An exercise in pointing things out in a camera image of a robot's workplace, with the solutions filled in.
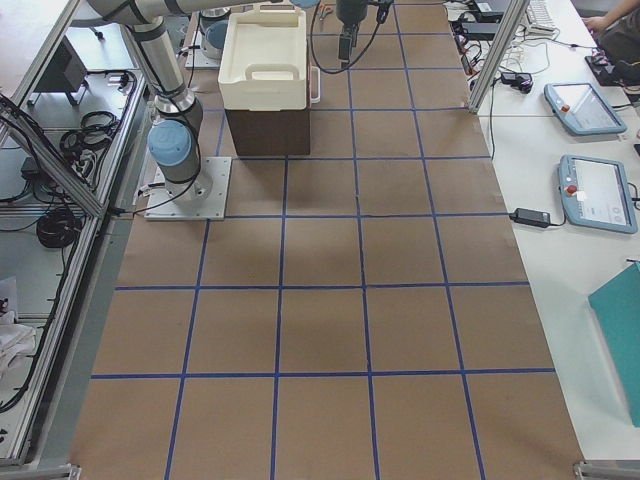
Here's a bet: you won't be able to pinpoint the black coiled cables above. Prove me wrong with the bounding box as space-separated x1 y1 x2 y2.
59 110 121 161

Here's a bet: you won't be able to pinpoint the far blue teach pendant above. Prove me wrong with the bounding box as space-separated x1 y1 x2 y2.
543 83 627 136

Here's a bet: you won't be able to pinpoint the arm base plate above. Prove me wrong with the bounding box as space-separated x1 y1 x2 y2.
143 157 232 221

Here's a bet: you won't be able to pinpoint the person at desk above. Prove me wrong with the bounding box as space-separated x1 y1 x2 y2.
583 0 639 79

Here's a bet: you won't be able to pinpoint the dark wooden drawer box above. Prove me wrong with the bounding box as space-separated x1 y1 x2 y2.
225 108 311 157

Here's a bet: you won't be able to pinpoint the white crumpled cloth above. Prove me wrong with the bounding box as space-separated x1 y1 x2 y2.
0 277 37 386

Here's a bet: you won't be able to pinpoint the cream plastic tray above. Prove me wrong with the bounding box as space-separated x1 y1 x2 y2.
218 5 309 111

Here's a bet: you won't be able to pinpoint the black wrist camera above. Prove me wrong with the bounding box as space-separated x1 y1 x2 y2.
371 0 394 25

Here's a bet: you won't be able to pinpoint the black power adapter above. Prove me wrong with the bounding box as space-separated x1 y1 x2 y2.
509 208 551 228

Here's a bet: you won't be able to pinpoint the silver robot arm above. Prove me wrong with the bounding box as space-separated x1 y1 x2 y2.
90 1 313 206
335 0 368 69

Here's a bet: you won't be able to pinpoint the blue teach pendant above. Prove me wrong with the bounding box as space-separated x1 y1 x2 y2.
543 83 627 136
557 155 638 234

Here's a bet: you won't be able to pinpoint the aluminium frame post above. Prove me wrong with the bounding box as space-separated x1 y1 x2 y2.
468 0 530 114

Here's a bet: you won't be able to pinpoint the grey orange scissors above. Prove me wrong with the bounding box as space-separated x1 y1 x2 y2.
317 3 333 21

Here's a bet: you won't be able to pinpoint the near blue teach pendant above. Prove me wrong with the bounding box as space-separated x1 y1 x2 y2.
557 155 638 234

